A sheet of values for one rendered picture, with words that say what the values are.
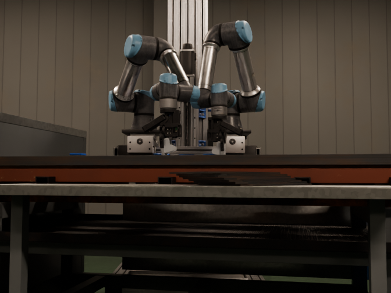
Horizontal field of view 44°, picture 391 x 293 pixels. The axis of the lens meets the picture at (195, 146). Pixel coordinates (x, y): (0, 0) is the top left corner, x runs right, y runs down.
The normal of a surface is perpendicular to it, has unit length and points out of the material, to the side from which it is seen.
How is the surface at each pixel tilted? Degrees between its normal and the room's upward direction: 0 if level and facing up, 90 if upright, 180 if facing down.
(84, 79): 90
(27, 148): 90
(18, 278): 90
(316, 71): 90
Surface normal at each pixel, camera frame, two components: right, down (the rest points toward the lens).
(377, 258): -0.20, -0.07
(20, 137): 0.98, -0.01
